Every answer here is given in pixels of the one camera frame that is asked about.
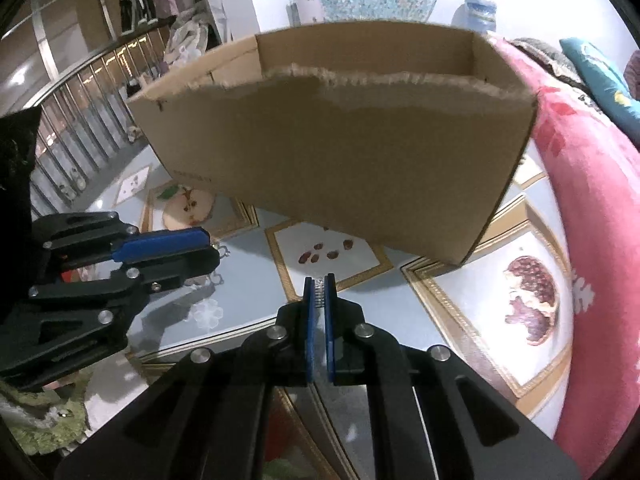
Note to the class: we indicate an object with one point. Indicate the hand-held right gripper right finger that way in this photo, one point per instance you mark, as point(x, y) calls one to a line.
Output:
point(330, 330)

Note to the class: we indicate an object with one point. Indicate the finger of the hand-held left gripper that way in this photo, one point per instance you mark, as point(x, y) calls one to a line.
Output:
point(185, 267)
point(160, 245)

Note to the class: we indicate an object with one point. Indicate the dark hanging jacket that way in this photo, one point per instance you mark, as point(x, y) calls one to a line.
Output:
point(132, 2)

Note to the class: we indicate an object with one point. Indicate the red floral blanket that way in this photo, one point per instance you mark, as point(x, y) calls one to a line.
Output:
point(600, 210)

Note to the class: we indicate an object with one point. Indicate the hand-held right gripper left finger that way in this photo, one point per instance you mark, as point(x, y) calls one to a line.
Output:
point(310, 330)

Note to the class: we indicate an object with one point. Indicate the grey cushion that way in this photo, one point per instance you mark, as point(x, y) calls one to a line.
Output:
point(545, 55)

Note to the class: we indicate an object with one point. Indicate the blue patterned pillow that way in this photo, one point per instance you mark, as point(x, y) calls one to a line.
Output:
point(600, 75)

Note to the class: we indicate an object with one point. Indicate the metal railing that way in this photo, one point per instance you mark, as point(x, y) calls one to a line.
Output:
point(90, 110)

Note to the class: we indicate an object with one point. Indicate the brown cardboard box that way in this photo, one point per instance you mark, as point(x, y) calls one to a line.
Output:
point(350, 160)

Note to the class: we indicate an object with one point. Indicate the white floral hanging garment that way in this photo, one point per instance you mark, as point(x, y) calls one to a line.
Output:
point(192, 35)

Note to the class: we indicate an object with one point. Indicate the blue water jug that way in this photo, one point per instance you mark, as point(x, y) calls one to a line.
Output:
point(475, 15)

